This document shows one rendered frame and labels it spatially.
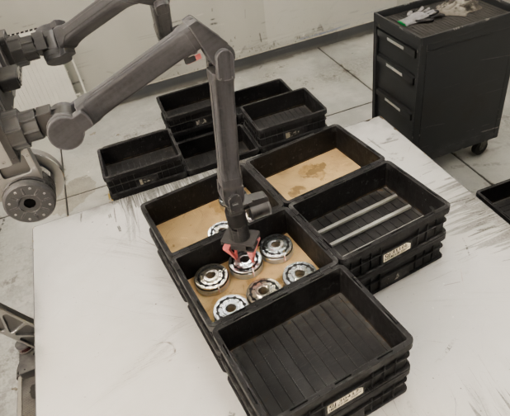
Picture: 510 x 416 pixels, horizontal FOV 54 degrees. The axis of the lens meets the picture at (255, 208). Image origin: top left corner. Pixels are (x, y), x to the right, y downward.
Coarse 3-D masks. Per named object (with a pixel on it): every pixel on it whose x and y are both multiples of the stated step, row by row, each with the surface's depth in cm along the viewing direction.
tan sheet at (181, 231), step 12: (216, 204) 181; (180, 216) 178; (192, 216) 177; (204, 216) 176; (216, 216) 175; (168, 228) 174; (180, 228) 173; (192, 228) 172; (204, 228) 172; (168, 240) 169; (180, 240) 169; (192, 240) 168
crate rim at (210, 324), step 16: (288, 208) 158; (304, 224) 152; (208, 240) 152; (176, 256) 149; (176, 272) 147; (320, 272) 137; (288, 288) 134; (256, 304) 131; (208, 320) 129; (224, 320) 129
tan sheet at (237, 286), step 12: (300, 252) 157; (228, 264) 157; (264, 264) 155; (276, 264) 155; (288, 264) 154; (312, 264) 153; (264, 276) 152; (276, 276) 151; (192, 288) 152; (228, 288) 150; (240, 288) 149; (204, 300) 147; (216, 300) 147
